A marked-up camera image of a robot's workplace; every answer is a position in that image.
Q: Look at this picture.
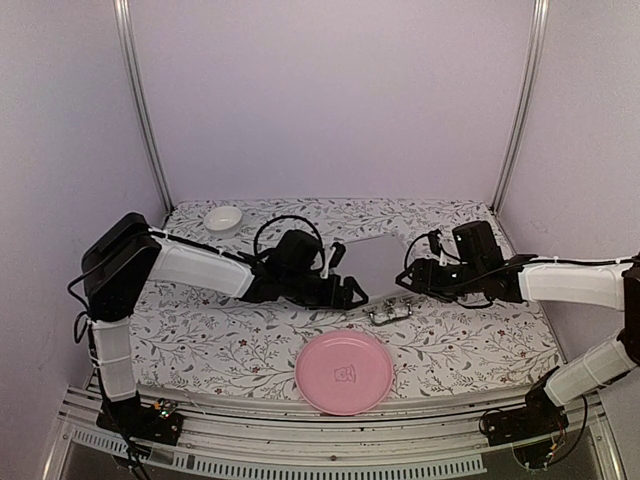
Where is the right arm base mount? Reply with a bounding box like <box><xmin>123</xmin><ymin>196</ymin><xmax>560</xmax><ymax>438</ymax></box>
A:
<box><xmin>478</xmin><ymin>401</ymin><xmax>569</xmax><ymax>446</ymax></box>

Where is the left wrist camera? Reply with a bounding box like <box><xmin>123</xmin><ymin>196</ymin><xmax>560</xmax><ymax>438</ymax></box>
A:
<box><xmin>320</xmin><ymin>242</ymin><xmax>346</xmax><ymax>279</ymax></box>

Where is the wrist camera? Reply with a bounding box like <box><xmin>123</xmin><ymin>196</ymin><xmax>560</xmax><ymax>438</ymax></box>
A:
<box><xmin>320</xmin><ymin>242</ymin><xmax>346</xmax><ymax>279</ymax></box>
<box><xmin>427</xmin><ymin>229</ymin><xmax>449</xmax><ymax>266</ymax></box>

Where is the left aluminium frame post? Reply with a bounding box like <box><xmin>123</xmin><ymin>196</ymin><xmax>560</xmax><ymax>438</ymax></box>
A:
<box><xmin>113</xmin><ymin>0</ymin><xmax>175</xmax><ymax>215</ymax></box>

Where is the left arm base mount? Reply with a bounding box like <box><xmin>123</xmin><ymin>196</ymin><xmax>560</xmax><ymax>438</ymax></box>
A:
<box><xmin>96</xmin><ymin>397</ymin><xmax>184</xmax><ymax>446</ymax></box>

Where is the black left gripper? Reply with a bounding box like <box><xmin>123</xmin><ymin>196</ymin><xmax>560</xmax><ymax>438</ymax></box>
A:
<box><xmin>282</xmin><ymin>270</ymin><xmax>369</xmax><ymax>310</ymax></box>

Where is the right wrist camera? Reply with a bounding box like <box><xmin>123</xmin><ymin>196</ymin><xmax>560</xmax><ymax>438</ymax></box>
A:
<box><xmin>427</xmin><ymin>229</ymin><xmax>449</xmax><ymax>266</ymax></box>

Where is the front aluminium rail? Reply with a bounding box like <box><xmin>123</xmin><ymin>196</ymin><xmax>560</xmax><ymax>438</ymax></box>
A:
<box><xmin>57</xmin><ymin>387</ymin><xmax>609</xmax><ymax>476</ymax></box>

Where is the pink plastic plate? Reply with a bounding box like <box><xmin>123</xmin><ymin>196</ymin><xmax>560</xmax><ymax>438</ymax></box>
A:
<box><xmin>294</xmin><ymin>329</ymin><xmax>394</xmax><ymax>416</ymax></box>

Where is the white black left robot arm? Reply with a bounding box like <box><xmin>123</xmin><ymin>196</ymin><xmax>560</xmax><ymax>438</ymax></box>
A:
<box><xmin>77</xmin><ymin>212</ymin><xmax>369</xmax><ymax>434</ymax></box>

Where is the aluminium poker chip case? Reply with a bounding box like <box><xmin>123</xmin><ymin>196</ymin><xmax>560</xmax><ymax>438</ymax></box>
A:
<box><xmin>335</xmin><ymin>234</ymin><xmax>413</xmax><ymax>327</ymax></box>

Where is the white ceramic bowl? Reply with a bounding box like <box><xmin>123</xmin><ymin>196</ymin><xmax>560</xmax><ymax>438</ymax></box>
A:
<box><xmin>203</xmin><ymin>205</ymin><xmax>243</xmax><ymax>239</ymax></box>

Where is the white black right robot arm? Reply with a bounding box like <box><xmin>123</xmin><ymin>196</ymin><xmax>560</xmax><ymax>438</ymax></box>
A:
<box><xmin>396</xmin><ymin>221</ymin><xmax>639</xmax><ymax>436</ymax></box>

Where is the aluminium frame post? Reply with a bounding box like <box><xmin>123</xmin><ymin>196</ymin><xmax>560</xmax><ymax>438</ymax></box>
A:
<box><xmin>490</xmin><ymin>0</ymin><xmax>550</xmax><ymax>217</ymax></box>
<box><xmin>113</xmin><ymin>0</ymin><xmax>175</xmax><ymax>215</ymax></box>

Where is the right aluminium frame post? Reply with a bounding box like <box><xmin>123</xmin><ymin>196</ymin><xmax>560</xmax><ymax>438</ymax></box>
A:
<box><xmin>490</xmin><ymin>0</ymin><xmax>550</xmax><ymax>217</ymax></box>

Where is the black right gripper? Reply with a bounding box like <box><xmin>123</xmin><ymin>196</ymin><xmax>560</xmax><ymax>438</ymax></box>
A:
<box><xmin>396</xmin><ymin>258</ymin><xmax>484</xmax><ymax>303</ymax></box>

